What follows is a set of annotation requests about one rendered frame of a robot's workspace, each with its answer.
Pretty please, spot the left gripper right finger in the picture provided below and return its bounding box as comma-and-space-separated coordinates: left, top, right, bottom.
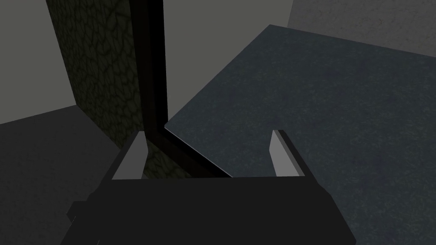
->
269, 129, 306, 178

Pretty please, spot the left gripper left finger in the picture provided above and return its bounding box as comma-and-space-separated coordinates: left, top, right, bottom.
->
111, 131, 149, 180

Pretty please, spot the dark blue-grey table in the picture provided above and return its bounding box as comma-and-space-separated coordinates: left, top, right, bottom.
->
164, 23, 436, 245

